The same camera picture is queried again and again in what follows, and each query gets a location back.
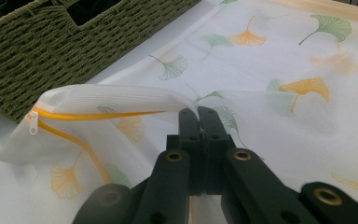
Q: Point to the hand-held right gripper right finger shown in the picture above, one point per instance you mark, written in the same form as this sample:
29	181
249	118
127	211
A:
214	140

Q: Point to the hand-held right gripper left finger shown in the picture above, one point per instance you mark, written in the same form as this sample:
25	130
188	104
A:
195	140

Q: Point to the green woven basket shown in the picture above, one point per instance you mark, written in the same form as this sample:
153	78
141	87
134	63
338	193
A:
43	56

